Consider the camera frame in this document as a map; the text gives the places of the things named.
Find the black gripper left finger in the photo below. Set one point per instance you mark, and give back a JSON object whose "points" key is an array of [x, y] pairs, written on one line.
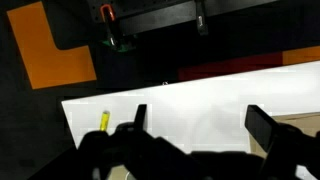
{"points": [[140, 116]]}

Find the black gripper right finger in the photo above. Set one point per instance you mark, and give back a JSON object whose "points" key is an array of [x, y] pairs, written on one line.
{"points": [[261, 128]]}

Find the yellow marker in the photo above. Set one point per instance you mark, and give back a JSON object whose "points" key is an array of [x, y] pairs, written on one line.
{"points": [[104, 120]]}

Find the small brown paper sheet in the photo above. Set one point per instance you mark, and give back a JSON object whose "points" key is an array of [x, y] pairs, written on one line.
{"points": [[300, 124]]}

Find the red floor mat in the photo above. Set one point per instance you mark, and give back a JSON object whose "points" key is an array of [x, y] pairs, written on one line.
{"points": [[233, 66]]}

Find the green plastic clip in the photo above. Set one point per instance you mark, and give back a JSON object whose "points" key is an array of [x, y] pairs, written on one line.
{"points": [[125, 46]]}

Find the black clamp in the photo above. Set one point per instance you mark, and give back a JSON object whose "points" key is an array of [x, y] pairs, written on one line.
{"points": [[201, 23]]}

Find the orange L-shaped floor marking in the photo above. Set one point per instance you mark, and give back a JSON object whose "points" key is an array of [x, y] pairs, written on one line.
{"points": [[43, 60]]}

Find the black equipment frame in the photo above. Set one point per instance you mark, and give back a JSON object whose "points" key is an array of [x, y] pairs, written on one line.
{"points": [[156, 16]]}

